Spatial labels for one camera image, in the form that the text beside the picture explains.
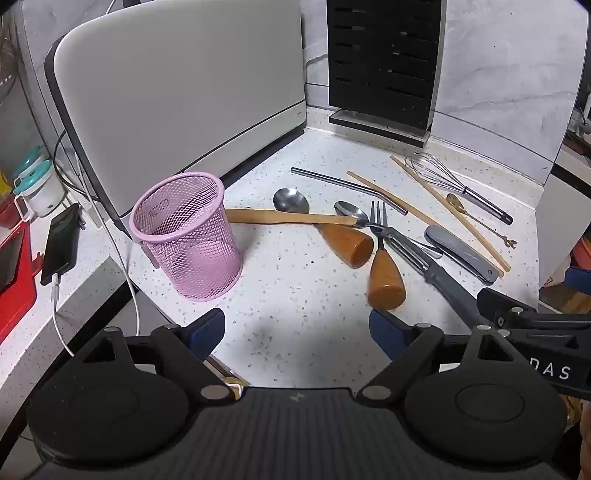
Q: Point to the white knife sterilizer appliance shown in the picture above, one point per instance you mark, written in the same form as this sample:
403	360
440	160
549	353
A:
184	92

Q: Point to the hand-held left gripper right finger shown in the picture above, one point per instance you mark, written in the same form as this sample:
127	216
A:
385	332

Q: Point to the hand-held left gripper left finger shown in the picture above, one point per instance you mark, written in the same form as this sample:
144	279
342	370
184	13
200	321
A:
207	331

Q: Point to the red plastic tray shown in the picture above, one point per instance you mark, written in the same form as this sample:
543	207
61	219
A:
18	304

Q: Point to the grey folding knife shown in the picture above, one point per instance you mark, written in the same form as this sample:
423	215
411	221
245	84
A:
461	251

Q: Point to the flat wooden spatula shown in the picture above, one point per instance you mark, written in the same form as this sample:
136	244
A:
277	216

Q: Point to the teal lidded white jar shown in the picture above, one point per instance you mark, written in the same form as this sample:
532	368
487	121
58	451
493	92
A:
41	194
27	159

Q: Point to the black smartphone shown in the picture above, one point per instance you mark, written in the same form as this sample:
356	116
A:
60	244

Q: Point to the small gold stirring spoon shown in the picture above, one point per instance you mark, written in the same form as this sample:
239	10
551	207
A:
455	201

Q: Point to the pink mesh cup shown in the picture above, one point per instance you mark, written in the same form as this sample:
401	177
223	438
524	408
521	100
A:
194	249

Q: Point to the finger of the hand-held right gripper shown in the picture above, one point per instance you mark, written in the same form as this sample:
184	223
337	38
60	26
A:
496	304

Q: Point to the bent metal straw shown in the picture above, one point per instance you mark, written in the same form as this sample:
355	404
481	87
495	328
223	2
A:
341	182

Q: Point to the all metal spoon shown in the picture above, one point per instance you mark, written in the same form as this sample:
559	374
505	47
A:
351	213

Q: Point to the black slotted knife block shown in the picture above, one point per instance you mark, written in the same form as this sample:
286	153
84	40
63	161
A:
383	60

